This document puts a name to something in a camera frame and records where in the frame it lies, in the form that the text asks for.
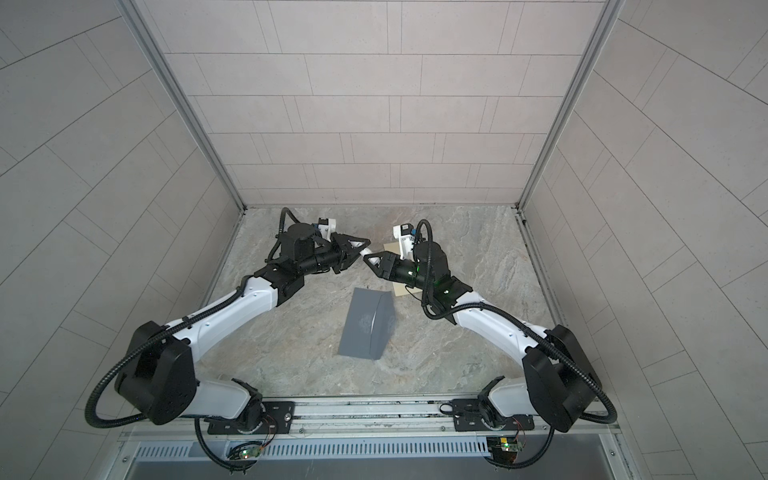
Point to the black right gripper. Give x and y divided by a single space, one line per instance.
392 264

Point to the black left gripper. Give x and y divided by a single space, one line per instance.
345 255

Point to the grey envelope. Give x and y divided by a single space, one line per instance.
369 324

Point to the cream yellow envelope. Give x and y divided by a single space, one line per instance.
402 273

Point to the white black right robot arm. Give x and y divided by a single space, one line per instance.
559 385

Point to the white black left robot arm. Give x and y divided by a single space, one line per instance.
159 378

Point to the metal corner profile left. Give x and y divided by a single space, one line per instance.
149 46

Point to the metal corner profile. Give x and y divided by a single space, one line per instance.
601 31
149 46

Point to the right green circuit board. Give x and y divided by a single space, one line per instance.
504 449

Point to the green circuit board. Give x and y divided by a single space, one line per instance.
248 451
504 449

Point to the left green circuit board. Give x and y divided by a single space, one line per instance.
248 451

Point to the metal corner profile right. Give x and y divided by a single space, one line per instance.
601 31

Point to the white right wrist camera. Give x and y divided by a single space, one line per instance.
404 234

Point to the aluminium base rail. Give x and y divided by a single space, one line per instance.
341 428

